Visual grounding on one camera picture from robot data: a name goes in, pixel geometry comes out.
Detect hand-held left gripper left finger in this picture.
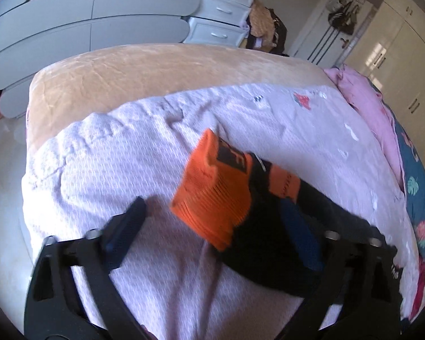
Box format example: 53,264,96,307
23,196,147,340

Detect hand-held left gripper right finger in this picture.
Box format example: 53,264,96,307
278,198,401,340

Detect black garment with orange trim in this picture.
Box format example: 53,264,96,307
171,128,380,299

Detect pile of tan and dark clothes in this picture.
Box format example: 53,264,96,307
246,0,288,56

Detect teal floral duvet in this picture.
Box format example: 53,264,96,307
382,88,425,266

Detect red cloth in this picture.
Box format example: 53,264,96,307
407,251,425,324

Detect pink pillow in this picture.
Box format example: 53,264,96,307
324,64,407,196

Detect beige plush blanket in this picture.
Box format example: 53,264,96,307
26,43,341,149

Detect cream glossy wardrobe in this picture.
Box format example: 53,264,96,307
343,0,425,171

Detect white door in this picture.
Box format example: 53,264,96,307
292,0,380,67

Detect grey curved desk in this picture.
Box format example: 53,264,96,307
0,0,202,119

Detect hanging bags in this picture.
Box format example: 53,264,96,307
327,0,362,37

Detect white drawer chest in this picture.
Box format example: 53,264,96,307
184,0,263,48

